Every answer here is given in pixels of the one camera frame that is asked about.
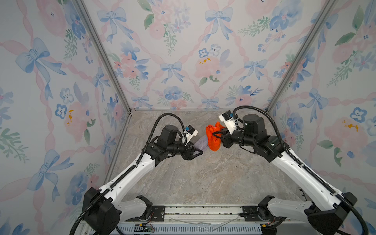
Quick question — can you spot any black corrugated cable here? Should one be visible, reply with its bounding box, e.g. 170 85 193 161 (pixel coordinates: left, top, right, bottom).
231 105 369 235
69 113 189 235

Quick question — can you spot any left corner aluminium post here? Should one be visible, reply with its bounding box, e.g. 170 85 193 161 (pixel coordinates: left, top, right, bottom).
72 0 132 113

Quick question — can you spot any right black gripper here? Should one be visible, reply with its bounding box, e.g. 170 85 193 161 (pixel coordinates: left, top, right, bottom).
212 125 256 148

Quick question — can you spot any corner aluminium post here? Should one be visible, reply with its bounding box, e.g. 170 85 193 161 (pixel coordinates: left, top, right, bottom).
72 0 132 113
266 0 337 114

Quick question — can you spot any purple fabric eyeglass case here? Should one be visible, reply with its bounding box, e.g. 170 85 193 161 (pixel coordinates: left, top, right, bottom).
193 136 209 151

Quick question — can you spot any right corner aluminium post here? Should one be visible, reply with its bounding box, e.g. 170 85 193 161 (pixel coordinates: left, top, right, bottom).
266 0 337 114

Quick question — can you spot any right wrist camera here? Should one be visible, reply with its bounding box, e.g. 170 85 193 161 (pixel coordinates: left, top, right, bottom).
218 110 238 134

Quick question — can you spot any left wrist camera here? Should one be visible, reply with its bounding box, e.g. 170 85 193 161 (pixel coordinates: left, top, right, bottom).
183 125 198 146

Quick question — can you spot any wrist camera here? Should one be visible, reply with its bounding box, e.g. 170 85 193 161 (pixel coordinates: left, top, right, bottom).
218 110 238 134
183 125 198 146

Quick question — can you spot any right black corrugated cable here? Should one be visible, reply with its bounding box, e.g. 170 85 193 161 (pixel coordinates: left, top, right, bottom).
231 105 369 235

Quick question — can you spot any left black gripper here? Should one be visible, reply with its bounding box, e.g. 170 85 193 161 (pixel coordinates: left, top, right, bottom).
168 140 203 160

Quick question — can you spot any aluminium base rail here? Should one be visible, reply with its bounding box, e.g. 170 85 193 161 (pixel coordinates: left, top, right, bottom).
110 204 317 235

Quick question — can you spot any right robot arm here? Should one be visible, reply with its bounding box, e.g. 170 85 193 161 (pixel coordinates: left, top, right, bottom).
213 111 368 235

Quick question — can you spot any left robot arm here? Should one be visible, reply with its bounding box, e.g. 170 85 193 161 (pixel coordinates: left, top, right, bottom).
82 125 203 235

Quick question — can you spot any orange cleaning cloth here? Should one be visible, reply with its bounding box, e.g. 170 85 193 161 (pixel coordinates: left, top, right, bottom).
206 122 225 151

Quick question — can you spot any left black corrugated cable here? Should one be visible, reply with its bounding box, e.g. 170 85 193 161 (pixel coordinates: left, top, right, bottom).
69 113 189 235

